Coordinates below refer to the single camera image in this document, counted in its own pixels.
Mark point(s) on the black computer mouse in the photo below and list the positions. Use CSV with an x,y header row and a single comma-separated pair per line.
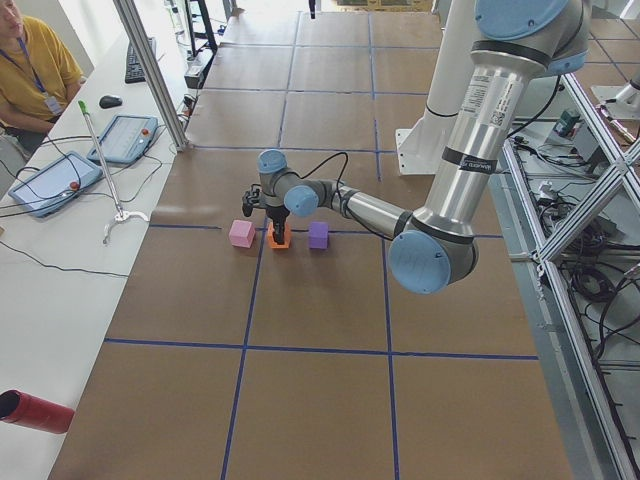
x,y
110,101

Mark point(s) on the pink foam block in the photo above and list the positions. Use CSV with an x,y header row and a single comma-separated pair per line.
x,y
242,233

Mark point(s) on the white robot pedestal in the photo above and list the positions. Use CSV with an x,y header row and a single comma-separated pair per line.
x,y
419,149

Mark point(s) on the far blue teach pendant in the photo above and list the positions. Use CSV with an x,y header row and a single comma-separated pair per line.
x,y
126,137

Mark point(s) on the aluminium frame post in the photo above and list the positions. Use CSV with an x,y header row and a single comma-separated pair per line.
x,y
136,33

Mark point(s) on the black keyboard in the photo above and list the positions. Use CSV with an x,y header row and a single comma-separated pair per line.
x,y
134,72

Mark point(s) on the near blue teach pendant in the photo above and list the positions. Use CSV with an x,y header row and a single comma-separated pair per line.
x,y
55,185

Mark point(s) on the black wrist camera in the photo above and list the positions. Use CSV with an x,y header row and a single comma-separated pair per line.
x,y
252,199

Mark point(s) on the person in yellow shirt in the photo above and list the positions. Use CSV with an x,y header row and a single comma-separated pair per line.
x,y
39,77

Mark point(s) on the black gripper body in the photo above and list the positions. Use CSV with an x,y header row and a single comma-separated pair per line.
x,y
276,215

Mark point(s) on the red cylinder tube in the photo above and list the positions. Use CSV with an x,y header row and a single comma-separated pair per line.
x,y
22,409

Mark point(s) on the white side table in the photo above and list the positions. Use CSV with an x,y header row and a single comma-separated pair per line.
x,y
62,275

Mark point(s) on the purple foam block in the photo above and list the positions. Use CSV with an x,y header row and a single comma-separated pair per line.
x,y
318,235

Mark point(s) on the blue teach pendant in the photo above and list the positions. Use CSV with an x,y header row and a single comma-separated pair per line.
x,y
126,137
55,185

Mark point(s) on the aluminium frame rail right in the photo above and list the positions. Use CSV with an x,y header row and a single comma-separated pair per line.
x,y
570,179

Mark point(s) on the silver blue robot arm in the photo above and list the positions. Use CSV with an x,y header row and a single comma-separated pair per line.
x,y
490,52

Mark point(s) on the white reacher grabber stick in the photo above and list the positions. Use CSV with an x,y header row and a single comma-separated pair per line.
x,y
122,215

